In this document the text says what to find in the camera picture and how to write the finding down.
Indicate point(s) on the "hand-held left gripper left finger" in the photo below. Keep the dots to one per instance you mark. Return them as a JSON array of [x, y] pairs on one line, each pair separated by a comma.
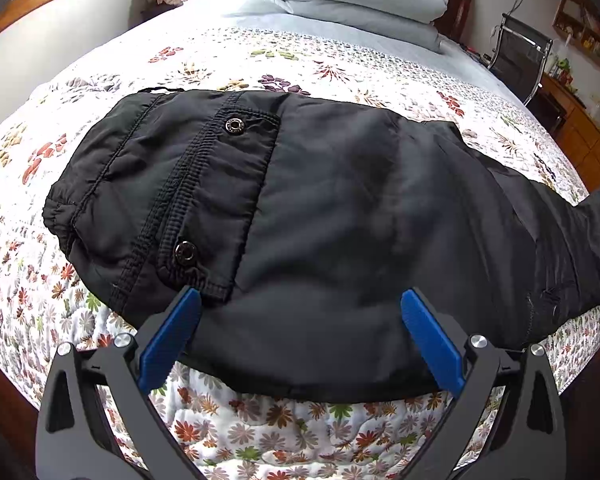
[[172, 340]]

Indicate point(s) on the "black mesh office chair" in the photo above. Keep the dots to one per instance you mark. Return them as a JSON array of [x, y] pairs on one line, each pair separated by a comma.
[[519, 55]]

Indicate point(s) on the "floral quilted bedspread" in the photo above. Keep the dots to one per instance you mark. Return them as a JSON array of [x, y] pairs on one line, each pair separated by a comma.
[[260, 435]]

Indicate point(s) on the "wooden wall shelf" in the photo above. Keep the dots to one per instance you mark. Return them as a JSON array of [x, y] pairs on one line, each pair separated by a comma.
[[587, 25]]

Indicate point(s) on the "dark wooden headboard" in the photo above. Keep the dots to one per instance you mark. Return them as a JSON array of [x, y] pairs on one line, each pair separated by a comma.
[[454, 5]]

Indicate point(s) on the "wooden desk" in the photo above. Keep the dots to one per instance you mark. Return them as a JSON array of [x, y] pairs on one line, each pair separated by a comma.
[[579, 130]]

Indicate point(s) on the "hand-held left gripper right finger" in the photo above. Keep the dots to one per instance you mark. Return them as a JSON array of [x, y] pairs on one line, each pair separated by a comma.
[[432, 340]]

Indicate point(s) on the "black pants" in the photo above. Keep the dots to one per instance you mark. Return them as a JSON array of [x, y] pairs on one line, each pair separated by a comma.
[[330, 210]]

